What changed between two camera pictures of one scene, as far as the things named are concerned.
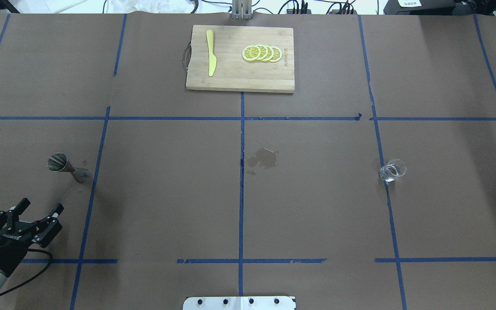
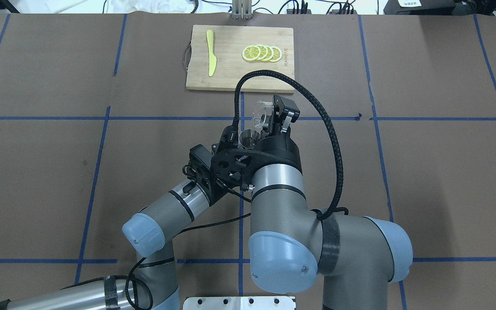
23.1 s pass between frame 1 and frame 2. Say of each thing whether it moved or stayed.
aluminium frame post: stayed
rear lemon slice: stayed
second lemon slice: stayed
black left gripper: moved
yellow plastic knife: stayed
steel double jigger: moved
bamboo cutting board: stayed
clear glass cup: moved
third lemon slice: stayed
